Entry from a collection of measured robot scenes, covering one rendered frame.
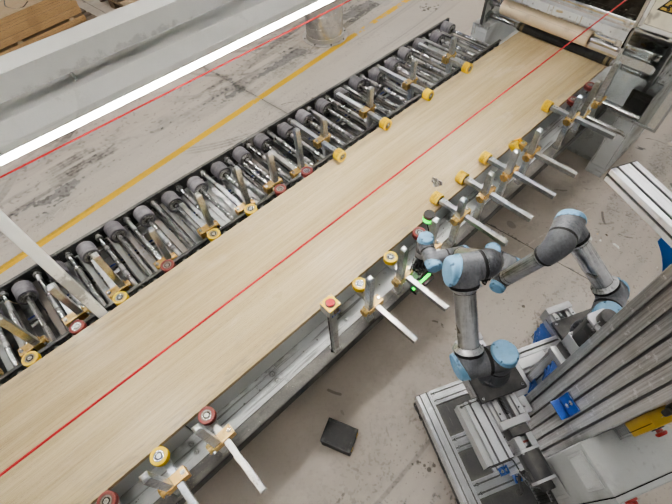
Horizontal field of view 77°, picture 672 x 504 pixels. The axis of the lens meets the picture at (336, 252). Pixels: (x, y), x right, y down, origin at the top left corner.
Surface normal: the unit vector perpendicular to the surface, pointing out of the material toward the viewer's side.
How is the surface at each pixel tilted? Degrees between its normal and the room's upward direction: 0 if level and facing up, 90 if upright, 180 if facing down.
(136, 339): 0
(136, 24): 90
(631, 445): 0
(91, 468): 0
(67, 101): 61
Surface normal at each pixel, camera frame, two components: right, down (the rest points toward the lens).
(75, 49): 0.69, 0.58
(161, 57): 0.58, 0.22
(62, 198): -0.04, -0.57
